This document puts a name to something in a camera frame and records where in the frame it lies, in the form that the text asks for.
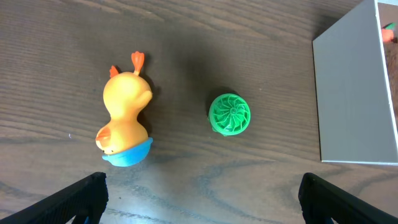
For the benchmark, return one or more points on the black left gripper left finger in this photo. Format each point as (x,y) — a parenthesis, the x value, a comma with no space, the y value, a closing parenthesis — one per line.
(82,202)

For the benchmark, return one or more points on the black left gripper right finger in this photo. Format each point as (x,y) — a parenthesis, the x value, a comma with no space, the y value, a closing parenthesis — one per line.
(323,202)

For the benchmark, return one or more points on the green ridged ball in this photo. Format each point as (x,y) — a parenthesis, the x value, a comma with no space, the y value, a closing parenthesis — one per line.
(229,114)

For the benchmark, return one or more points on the brown plush bear toy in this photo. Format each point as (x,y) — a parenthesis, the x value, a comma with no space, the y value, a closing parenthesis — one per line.
(389,38)

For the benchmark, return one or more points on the white cardboard box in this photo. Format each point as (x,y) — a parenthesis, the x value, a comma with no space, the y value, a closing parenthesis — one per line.
(355,110)

